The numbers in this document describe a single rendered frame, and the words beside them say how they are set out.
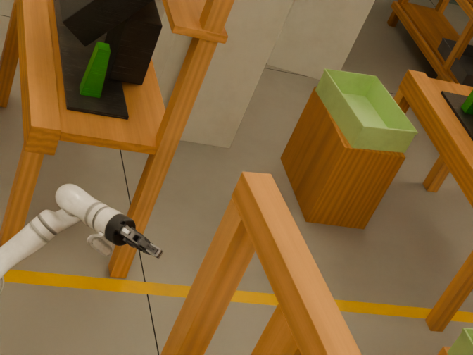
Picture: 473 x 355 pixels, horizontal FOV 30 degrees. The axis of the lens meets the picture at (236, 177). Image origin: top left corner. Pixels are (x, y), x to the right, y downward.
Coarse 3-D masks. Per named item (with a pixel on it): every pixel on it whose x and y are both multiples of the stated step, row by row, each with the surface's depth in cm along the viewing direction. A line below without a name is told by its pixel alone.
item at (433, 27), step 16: (400, 0) 866; (448, 0) 875; (464, 0) 762; (400, 16) 854; (416, 16) 850; (432, 16) 866; (416, 32) 825; (432, 32) 832; (448, 32) 847; (464, 32) 762; (432, 48) 804; (448, 48) 786; (464, 48) 768; (432, 64) 793; (448, 64) 777; (464, 64) 797; (448, 80) 767; (464, 80) 756
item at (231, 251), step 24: (216, 240) 247; (240, 240) 239; (216, 264) 245; (240, 264) 246; (192, 288) 259; (216, 288) 250; (192, 312) 257; (216, 312) 257; (192, 336) 261; (264, 336) 218; (288, 336) 208
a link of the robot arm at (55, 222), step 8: (40, 216) 227; (48, 216) 226; (56, 216) 228; (64, 216) 230; (72, 216) 230; (48, 224) 226; (56, 224) 226; (64, 224) 228; (72, 224) 229; (56, 232) 228
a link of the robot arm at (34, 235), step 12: (36, 216) 228; (24, 228) 227; (36, 228) 225; (12, 240) 226; (24, 240) 225; (36, 240) 226; (48, 240) 228; (0, 252) 224; (12, 252) 224; (24, 252) 225; (0, 264) 224; (12, 264) 224; (0, 276) 224
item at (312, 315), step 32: (256, 192) 230; (256, 224) 226; (288, 224) 224; (288, 256) 214; (288, 288) 209; (320, 288) 209; (288, 320) 208; (320, 320) 200; (320, 352) 195; (352, 352) 195
